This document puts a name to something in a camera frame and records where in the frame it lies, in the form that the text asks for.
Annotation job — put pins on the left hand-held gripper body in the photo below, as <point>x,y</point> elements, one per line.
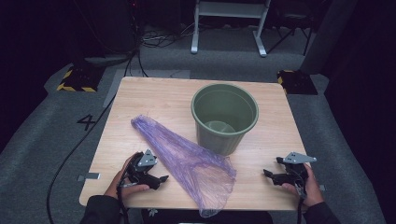
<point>141,174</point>

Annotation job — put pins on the white metal stand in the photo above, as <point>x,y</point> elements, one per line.
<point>230,9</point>

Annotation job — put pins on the grey pillar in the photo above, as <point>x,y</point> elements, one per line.
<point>330,34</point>

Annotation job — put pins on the person's left hand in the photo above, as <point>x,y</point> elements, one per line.
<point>120,183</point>

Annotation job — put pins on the grey tape strip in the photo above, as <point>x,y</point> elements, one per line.
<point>90,176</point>
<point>322,188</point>

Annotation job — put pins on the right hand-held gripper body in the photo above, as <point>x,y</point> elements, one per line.
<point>292,177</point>

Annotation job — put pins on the black yellow striped base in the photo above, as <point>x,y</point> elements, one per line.
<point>81,79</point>
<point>299,82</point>

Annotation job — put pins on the black folding stand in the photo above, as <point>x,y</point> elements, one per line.
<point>292,17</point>

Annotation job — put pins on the purple plastic bag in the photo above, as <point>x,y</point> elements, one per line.
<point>186,158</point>

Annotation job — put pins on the person's right hand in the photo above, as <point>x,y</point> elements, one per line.
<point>311,189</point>

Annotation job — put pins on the green plastic bin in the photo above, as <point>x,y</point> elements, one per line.
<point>224,102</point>

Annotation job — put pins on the dark equipment stand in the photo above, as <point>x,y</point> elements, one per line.
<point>106,28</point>

